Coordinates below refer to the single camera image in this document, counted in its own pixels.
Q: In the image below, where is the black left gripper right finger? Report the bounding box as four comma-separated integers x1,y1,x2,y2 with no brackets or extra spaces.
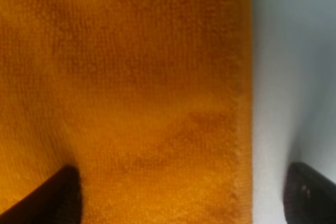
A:
283,162,335,224

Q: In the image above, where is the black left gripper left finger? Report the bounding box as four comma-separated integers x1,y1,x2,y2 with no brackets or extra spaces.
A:
1,166,82,223

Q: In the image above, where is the orange microfiber towel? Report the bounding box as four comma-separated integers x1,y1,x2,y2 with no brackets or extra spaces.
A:
1,0,253,223

